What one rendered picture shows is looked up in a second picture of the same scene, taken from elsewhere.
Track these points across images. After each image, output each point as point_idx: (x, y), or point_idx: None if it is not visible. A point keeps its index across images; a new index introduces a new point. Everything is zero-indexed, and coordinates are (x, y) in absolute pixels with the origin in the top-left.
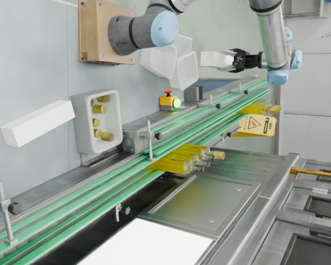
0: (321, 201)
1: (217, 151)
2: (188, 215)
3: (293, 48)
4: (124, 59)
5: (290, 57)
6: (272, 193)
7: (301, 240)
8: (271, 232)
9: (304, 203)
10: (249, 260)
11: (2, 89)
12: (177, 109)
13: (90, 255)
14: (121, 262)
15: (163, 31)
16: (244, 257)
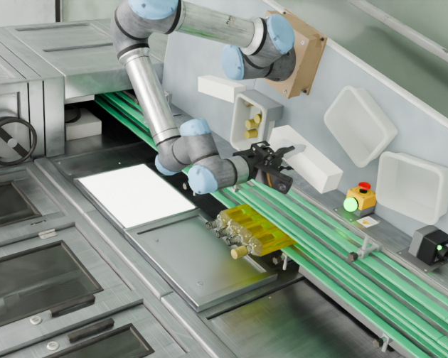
0: (134, 353)
1: (240, 247)
2: (175, 232)
3: (190, 153)
4: (276, 84)
5: (173, 153)
6: (168, 303)
7: (92, 289)
8: (118, 278)
9: (141, 334)
10: (93, 241)
11: (217, 52)
12: (347, 213)
13: (161, 179)
14: (141, 187)
15: (221, 60)
16: (98, 241)
